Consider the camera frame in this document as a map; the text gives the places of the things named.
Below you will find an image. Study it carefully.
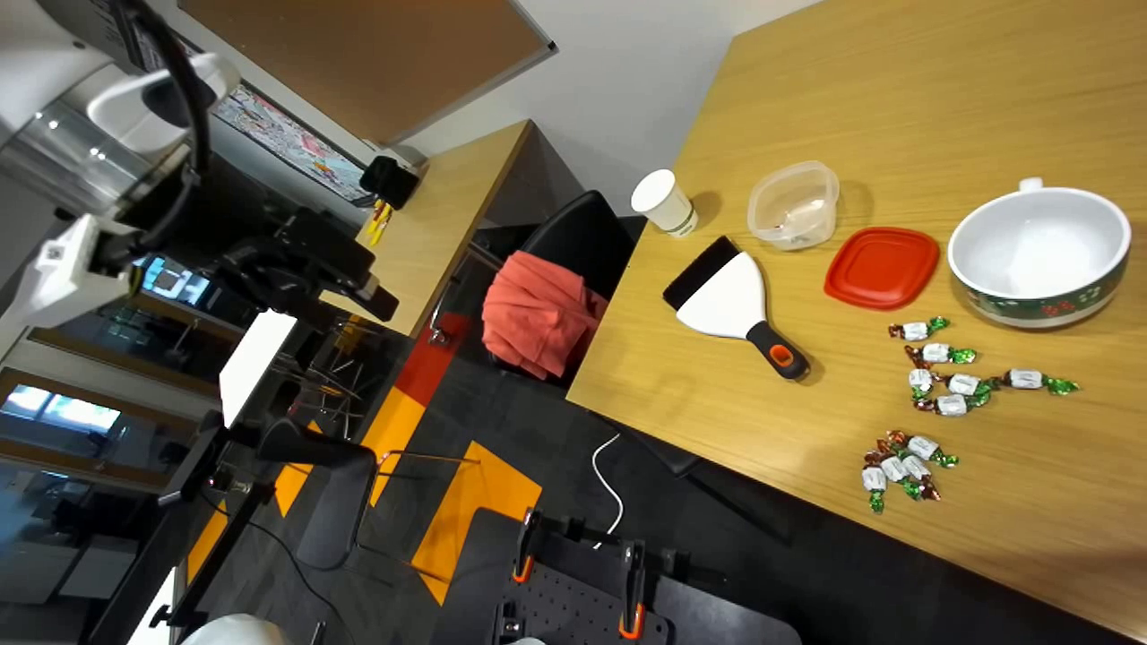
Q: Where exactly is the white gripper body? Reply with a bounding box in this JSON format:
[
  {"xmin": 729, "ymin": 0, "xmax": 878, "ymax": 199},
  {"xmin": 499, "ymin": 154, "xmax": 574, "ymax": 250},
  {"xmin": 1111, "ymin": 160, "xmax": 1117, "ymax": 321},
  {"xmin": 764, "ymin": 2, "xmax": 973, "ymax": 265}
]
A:
[{"xmin": 0, "ymin": 212, "xmax": 136, "ymax": 361}]

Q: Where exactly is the white rounded robot base shell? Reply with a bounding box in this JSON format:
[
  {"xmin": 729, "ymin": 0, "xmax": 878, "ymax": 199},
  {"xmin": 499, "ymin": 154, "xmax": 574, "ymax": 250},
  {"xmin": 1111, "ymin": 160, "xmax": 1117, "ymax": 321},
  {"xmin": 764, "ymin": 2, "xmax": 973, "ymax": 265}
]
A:
[{"xmin": 179, "ymin": 610, "xmax": 292, "ymax": 645}]

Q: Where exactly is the clear plastic bowl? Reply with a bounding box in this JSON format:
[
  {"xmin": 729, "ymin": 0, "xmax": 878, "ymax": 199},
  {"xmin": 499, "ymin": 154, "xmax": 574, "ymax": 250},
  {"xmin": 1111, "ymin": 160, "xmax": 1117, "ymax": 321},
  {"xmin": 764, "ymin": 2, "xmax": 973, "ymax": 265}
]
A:
[{"xmin": 746, "ymin": 159, "xmax": 842, "ymax": 255}]

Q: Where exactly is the red brown wrapped candy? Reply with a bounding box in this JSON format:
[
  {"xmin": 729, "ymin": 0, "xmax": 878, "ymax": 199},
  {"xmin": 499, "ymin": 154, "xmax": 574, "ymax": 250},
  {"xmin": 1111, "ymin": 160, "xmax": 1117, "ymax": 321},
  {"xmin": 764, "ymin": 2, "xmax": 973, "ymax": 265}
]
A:
[{"xmin": 865, "ymin": 425, "xmax": 915, "ymax": 467}]

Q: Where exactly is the white green-patterned ceramic bowl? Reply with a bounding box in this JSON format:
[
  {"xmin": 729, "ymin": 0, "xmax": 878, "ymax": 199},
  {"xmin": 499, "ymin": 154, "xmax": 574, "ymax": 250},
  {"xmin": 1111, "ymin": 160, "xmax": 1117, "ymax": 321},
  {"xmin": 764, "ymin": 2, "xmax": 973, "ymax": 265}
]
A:
[{"xmin": 941, "ymin": 174, "xmax": 1132, "ymax": 333}]

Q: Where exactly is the glowing monitor screen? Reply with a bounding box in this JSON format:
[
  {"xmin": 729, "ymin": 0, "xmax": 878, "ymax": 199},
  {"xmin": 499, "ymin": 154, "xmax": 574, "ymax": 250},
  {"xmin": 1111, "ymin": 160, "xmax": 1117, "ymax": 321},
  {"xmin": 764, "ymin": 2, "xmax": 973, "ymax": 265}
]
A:
[{"xmin": 126, "ymin": 255, "xmax": 222, "ymax": 314}]

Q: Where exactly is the white flat panel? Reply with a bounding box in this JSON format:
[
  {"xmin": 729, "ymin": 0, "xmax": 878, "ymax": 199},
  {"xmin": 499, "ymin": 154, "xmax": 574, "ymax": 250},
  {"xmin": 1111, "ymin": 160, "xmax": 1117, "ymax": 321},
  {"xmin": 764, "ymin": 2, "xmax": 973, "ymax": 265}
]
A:
[{"xmin": 215, "ymin": 309, "xmax": 301, "ymax": 430}]

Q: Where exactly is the black tripod stand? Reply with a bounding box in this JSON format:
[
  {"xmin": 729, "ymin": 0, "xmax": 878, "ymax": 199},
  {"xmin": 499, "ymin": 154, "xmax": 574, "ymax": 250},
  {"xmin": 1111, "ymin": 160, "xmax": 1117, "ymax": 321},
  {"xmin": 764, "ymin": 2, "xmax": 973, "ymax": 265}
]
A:
[{"xmin": 151, "ymin": 417, "xmax": 377, "ymax": 631}]

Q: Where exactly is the small black box device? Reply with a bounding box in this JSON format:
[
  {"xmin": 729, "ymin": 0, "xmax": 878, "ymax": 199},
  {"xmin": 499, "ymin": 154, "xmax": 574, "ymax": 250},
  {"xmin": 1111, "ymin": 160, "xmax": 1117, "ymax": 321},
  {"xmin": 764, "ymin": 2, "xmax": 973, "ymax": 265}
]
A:
[{"xmin": 359, "ymin": 154, "xmax": 424, "ymax": 215}]

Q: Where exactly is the brown cork board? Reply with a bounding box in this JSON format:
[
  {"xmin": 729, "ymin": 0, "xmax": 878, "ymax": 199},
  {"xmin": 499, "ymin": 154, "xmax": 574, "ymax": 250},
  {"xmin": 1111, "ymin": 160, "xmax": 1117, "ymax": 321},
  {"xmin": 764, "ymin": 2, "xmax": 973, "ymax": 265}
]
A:
[{"xmin": 175, "ymin": 0, "xmax": 559, "ymax": 150}]

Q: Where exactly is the wooden side desk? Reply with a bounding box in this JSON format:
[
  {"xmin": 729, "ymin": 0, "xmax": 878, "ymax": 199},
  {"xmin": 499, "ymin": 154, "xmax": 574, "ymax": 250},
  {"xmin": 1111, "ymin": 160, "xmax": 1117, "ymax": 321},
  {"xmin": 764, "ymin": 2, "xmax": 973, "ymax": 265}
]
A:
[{"xmin": 319, "ymin": 118, "xmax": 536, "ymax": 341}]

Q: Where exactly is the red cloth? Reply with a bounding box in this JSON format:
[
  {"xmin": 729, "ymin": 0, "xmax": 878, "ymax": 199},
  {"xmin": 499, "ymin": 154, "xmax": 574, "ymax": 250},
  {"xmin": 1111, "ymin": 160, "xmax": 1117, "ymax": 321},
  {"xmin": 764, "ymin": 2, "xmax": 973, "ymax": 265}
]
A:
[{"xmin": 480, "ymin": 247, "xmax": 608, "ymax": 383}]

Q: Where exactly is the black office chair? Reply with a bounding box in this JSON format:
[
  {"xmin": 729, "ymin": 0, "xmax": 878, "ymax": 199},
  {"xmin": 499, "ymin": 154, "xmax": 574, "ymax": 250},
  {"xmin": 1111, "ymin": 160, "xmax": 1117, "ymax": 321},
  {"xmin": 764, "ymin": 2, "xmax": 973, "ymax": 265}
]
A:
[{"xmin": 518, "ymin": 186, "xmax": 648, "ymax": 304}]

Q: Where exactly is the orange black clamp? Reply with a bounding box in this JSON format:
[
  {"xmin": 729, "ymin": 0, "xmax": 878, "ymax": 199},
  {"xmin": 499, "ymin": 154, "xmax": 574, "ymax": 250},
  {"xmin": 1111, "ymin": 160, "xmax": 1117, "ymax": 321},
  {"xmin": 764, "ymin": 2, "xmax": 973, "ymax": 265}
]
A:
[
  {"xmin": 611, "ymin": 542, "xmax": 657, "ymax": 645},
  {"xmin": 507, "ymin": 513, "xmax": 546, "ymax": 588}
]

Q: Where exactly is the white paper cup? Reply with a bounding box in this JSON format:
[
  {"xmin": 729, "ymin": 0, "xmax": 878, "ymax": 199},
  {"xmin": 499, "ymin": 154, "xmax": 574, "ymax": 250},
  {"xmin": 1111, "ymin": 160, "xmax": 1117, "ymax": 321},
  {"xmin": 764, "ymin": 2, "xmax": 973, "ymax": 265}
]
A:
[{"xmin": 628, "ymin": 166, "xmax": 703, "ymax": 240}]

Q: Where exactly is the black perforated board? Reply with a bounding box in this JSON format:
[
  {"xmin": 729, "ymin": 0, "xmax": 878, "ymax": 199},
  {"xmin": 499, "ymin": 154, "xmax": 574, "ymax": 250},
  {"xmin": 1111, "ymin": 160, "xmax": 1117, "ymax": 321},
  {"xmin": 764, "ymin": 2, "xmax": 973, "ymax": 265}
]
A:
[{"xmin": 492, "ymin": 553, "xmax": 805, "ymax": 645}]

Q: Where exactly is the red plastic lid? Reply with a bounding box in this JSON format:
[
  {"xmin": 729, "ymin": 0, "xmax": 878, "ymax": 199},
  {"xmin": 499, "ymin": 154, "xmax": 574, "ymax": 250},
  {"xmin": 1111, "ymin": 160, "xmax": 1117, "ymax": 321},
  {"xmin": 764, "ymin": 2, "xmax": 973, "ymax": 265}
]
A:
[{"xmin": 822, "ymin": 224, "xmax": 941, "ymax": 310}]

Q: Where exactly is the black camera rig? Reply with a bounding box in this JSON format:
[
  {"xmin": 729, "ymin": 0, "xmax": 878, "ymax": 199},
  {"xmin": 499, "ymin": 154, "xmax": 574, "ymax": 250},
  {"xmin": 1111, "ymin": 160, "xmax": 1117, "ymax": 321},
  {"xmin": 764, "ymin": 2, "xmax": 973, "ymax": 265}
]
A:
[{"xmin": 212, "ymin": 209, "xmax": 400, "ymax": 327}]

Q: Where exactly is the printed wall poster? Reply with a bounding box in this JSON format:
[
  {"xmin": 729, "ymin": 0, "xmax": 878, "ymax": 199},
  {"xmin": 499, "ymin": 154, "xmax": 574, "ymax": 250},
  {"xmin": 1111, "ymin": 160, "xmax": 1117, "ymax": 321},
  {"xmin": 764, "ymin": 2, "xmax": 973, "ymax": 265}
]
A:
[{"xmin": 212, "ymin": 81, "xmax": 377, "ymax": 209}]

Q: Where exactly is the white floor cable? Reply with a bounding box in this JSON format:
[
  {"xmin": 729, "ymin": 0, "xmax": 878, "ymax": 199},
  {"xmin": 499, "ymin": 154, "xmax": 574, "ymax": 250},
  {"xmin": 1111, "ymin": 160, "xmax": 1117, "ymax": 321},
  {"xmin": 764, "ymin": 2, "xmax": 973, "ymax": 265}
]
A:
[{"xmin": 586, "ymin": 430, "xmax": 632, "ymax": 542}]

